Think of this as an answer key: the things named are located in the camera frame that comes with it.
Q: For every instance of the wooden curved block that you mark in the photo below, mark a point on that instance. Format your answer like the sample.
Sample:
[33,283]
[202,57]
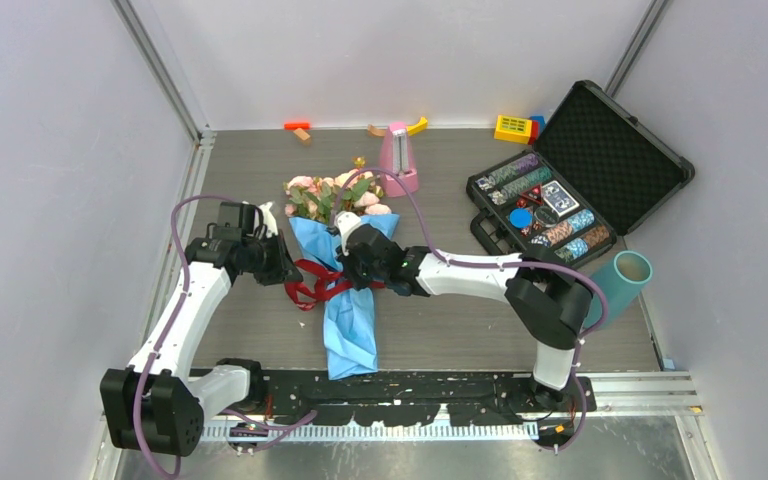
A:
[375,131]

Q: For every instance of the blue round chip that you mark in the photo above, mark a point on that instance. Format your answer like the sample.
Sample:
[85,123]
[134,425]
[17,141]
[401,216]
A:
[520,218]

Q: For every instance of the orange red block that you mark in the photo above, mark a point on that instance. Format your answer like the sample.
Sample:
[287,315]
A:
[297,125]

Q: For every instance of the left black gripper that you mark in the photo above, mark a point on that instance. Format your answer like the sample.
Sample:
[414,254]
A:
[283,268]

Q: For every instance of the playing card deck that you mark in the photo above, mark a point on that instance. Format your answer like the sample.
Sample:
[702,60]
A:
[558,198]

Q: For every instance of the red ribbon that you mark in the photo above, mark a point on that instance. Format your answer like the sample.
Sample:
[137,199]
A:
[330,288]

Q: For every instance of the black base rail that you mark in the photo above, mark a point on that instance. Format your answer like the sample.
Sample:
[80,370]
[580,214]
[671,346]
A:
[410,398]

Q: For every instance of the small wooden block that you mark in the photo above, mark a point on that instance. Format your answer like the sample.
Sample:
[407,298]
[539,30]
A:
[303,136]

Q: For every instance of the pink flower bouquet blue wrap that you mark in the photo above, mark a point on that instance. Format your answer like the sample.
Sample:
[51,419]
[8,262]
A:
[348,314]

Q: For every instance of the yellow toy block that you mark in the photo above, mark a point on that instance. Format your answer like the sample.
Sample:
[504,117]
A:
[515,130]

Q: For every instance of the yellow curved block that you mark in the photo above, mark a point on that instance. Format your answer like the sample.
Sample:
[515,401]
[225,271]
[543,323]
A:
[418,127]

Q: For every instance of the teal cylindrical vase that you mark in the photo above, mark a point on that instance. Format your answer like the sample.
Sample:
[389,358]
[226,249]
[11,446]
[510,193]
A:
[622,280]

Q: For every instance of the black poker chip case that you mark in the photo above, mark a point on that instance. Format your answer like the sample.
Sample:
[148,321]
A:
[617,169]

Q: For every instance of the blue toy block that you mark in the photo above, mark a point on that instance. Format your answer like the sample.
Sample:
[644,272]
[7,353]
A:
[540,121]

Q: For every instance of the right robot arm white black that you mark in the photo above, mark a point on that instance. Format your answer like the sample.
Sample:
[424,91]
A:
[550,299]

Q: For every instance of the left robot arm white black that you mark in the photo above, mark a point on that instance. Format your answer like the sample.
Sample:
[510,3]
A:
[152,405]

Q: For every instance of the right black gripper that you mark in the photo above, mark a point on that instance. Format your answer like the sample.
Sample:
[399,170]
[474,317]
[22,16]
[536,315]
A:
[347,260]

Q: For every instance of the pink metronome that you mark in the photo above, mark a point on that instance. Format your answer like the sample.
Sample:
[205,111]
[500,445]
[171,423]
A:
[396,155]

